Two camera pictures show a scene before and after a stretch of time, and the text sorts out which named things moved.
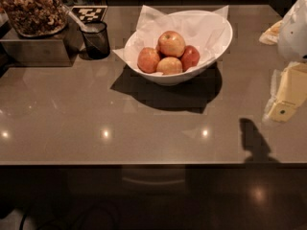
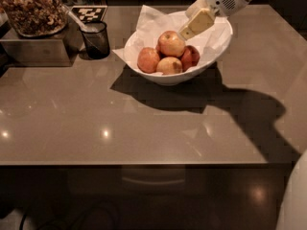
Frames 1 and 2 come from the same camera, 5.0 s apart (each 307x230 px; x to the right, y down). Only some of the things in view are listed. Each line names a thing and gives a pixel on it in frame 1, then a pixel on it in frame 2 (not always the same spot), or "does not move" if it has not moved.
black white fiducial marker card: x=89 y=13 does not move
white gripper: x=294 y=37 to x=223 y=0
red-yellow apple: x=171 y=44 does not move
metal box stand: x=59 y=50 does not move
